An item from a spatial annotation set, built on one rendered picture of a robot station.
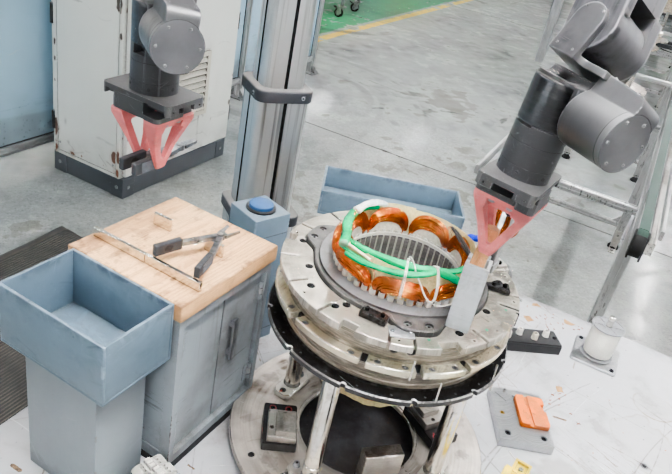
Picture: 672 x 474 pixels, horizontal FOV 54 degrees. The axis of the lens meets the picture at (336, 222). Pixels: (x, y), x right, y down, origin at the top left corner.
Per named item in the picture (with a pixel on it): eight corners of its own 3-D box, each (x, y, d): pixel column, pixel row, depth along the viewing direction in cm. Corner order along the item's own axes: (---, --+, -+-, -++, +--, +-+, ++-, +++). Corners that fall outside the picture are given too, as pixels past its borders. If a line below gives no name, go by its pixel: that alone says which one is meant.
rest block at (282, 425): (295, 416, 100) (298, 406, 99) (295, 444, 95) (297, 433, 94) (268, 413, 99) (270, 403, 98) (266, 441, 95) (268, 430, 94)
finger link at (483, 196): (525, 254, 77) (559, 183, 72) (505, 275, 71) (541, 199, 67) (472, 227, 79) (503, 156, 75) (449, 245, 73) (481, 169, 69)
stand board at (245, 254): (180, 324, 79) (182, 308, 78) (67, 260, 86) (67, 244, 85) (276, 259, 95) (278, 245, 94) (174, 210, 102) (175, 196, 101)
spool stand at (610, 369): (614, 378, 129) (634, 337, 124) (568, 358, 132) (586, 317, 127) (619, 354, 136) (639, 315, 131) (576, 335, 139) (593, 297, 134)
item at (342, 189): (421, 315, 135) (459, 191, 122) (424, 349, 126) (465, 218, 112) (301, 292, 135) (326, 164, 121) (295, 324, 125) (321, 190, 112)
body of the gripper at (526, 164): (556, 190, 74) (585, 129, 70) (529, 214, 66) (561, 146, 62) (503, 165, 76) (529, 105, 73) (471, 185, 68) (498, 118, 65)
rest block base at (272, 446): (295, 412, 103) (297, 405, 102) (295, 453, 96) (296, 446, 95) (263, 409, 102) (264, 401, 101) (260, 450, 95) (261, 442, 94)
